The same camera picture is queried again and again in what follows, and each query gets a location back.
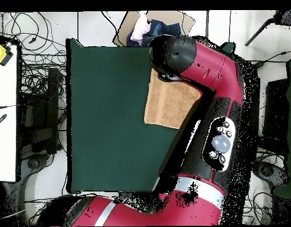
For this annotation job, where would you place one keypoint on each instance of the dark green table cloth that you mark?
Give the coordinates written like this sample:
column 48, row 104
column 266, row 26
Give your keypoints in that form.
column 100, row 118

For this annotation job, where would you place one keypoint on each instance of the pale pink garment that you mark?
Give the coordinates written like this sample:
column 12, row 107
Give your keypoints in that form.
column 139, row 30

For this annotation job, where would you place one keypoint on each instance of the blue denim jeans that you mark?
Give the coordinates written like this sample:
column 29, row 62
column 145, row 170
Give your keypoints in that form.
column 164, row 27

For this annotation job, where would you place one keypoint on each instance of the yellow emergency stop button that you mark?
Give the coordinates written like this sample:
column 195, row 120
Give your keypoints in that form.
column 0, row 53

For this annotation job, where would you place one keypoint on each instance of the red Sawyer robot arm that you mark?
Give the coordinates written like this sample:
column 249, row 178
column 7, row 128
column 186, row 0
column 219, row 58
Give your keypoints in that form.
column 206, row 71

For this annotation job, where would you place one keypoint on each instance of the tan terry towel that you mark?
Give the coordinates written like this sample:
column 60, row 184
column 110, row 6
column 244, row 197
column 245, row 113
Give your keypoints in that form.
column 168, row 104

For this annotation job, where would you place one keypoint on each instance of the black chair frame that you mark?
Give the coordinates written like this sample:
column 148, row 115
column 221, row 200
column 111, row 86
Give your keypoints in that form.
column 275, row 106
column 53, row 94

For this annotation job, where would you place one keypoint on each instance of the white side table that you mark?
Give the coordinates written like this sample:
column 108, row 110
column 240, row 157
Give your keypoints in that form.
column 4, row 141

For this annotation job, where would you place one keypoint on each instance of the black tripod stand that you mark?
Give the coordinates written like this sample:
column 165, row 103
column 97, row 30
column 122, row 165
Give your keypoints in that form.
column 286, row 17

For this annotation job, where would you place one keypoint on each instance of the brown cardboard box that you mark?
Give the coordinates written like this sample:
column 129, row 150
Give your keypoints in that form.
column 126, row 26

